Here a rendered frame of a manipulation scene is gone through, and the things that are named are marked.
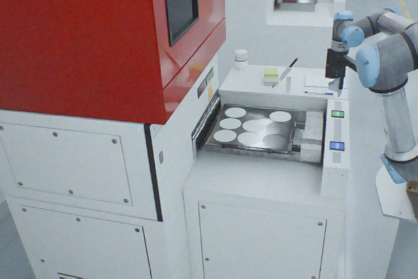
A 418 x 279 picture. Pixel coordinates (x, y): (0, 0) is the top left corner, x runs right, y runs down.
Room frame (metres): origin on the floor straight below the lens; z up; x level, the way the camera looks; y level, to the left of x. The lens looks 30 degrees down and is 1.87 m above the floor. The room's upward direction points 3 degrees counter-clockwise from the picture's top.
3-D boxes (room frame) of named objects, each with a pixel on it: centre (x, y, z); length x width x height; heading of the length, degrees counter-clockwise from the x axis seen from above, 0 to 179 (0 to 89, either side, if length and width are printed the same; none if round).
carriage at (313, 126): (1.58, -0.47, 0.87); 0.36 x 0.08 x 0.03; 163
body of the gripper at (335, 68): (1.60, -0.55, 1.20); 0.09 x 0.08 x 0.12; 73
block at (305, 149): (1.43, -0.42, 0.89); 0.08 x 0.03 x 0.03; 73
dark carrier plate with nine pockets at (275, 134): (1.64, -0.21, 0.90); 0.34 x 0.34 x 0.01; 73
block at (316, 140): (1.50, -0.44, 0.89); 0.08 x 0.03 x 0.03; 73
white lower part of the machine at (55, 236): (1.62, 0.39, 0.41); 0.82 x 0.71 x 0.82; 163
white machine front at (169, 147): (1.52, 0.06, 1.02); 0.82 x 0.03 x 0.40; 163
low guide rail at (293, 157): (1.51, -0.23, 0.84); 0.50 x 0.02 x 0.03; 73
